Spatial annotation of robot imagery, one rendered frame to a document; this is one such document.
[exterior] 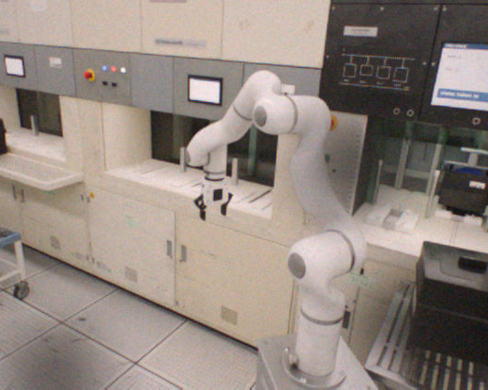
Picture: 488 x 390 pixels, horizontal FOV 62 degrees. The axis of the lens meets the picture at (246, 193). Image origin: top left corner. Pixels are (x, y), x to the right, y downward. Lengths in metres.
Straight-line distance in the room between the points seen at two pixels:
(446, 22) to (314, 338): 1.13
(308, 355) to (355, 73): 1.05
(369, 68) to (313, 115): 0.61
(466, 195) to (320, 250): 1.33
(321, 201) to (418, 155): 1.60
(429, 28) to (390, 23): 0.14
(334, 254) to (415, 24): 0.95
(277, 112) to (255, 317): 1.44
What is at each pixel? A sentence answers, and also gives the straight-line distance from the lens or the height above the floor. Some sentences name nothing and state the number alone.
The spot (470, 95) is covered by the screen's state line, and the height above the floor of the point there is 1.52.
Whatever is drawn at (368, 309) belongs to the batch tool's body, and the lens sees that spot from 1.97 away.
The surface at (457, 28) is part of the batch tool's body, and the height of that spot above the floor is 1.73.
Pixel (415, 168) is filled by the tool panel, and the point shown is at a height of 1.00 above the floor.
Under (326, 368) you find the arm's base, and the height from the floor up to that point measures 0.80.
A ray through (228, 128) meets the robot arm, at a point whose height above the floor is 1.37.
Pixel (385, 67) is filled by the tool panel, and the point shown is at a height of 1.59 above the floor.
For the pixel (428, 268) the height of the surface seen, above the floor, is 1.01.
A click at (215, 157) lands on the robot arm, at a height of 1.25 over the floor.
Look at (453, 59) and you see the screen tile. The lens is 1.64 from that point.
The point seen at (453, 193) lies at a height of 1.01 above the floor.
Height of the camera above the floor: 1.63
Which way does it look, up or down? 20 degrees down
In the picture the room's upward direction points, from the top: 4 degrees clockwise
